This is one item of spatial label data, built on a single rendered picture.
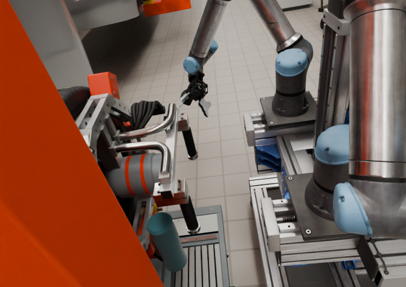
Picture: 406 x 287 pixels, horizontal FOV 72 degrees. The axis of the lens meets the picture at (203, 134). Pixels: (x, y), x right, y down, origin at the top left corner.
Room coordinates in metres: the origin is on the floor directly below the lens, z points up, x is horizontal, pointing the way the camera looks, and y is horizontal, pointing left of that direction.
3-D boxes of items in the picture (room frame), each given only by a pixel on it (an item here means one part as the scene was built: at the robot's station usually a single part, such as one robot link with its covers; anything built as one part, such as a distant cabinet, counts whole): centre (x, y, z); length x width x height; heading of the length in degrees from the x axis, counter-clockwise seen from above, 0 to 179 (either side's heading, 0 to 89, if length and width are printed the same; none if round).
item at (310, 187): (0.49, -0.32, 0.87); 0.15 x 0.15 x 0.10
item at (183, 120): (0.88, 0.09, 0.93); 0.09 x 0.05 x 0.05; 85
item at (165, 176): (0.62, 0.20, 1.03); 0.19 x 0.18 x 0.11; 85
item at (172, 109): (0.82, 0.18, 1.03); 0.19 x 0.18 x 0.11; 85
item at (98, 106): (0.73, 0.31, 0.85); 0.54 x 0.07 x 0.54; 175
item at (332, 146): (0.49, -0.33, 0.98); 0.13 x 0.12 x 0.14; 68
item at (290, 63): (0.99, -0.39, 0.98); 0.13 x 0.12 x 0.14; 148
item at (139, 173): (0.72, 0.24, 0.85); 0.21 x 0.14 x 0.14; 85
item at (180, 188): (0.54, 0.12, 0.93); 0.09 x 0.05 x 0.05; 85
